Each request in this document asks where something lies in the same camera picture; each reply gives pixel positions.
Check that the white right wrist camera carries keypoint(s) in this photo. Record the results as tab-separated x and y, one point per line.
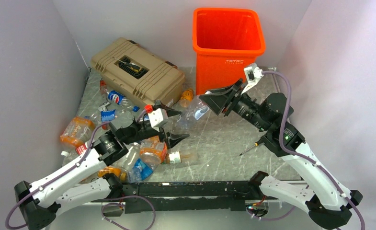
253	75

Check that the large orange bottle left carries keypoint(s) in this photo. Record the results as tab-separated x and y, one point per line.
77	132

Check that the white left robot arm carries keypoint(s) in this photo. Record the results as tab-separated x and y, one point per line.
41	201

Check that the yellow black screwdriver on table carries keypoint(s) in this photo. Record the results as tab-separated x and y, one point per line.
254	147

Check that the crushed blue label water bottle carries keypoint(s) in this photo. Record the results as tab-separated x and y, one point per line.
138	171

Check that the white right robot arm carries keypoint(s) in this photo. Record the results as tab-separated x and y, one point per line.
326	201

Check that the small clear water bottle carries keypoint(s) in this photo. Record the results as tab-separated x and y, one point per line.
190	115

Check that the large orange bottle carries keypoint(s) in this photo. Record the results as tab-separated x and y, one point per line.
152	151
77	132

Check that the orange plastic bin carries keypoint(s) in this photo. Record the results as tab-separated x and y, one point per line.
225	41

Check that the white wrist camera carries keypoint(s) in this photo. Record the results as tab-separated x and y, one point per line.
253	75
157	115

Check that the red label clear bottle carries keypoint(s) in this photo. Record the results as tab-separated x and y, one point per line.
71	152

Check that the pepsi bottle blue label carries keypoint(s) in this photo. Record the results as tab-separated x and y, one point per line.
120	118

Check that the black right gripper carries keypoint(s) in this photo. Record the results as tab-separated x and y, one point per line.
217	99

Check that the pepsi bottle near toolbox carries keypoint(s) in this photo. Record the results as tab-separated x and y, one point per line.
114	97

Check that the orange bottle near base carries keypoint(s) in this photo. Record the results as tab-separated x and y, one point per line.
119	172

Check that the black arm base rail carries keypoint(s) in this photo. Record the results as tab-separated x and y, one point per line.
181	196

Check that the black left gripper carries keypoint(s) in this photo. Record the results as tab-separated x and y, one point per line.
173	139

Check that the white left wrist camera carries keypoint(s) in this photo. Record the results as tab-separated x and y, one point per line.
157	115

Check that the tan plastic toolbox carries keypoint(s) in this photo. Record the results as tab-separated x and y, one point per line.
163	81

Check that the clear tea bottle white label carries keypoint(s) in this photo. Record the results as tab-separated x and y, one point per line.
181	156

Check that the large orange bottle centre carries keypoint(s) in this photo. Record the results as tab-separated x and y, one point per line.
152	151

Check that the small orange juice bottle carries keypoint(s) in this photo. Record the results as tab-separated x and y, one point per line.
186	97

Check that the screwdriver in toolbox lid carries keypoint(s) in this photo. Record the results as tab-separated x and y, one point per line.
131	68

